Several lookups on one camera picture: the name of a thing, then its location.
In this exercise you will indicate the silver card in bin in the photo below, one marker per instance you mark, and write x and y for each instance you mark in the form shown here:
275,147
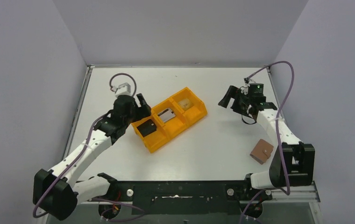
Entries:
166,115

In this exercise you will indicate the gold card in bin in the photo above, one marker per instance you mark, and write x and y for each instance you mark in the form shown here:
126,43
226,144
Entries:
185,104

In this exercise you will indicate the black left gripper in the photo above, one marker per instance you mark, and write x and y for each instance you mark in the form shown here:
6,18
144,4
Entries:
137,107

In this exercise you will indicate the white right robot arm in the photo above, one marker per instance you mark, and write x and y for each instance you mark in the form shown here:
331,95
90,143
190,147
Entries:
293,162

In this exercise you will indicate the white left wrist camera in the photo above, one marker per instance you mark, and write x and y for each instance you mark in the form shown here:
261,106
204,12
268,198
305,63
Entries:
122,89

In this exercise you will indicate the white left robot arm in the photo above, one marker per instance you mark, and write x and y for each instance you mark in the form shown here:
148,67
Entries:
57,191

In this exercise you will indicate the yellow three-compartment plastic bin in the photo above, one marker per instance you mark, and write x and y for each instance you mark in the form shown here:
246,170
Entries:
183,120

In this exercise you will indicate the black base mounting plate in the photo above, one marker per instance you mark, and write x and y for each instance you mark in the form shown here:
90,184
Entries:
188,197

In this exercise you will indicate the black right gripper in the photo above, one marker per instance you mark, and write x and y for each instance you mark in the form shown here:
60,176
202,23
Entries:
224,102

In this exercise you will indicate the black card in bin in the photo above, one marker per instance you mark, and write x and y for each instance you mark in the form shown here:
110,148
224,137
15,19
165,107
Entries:
146,128

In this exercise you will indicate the tan leather card holder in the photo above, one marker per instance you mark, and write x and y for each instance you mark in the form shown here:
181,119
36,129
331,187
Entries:
262,151

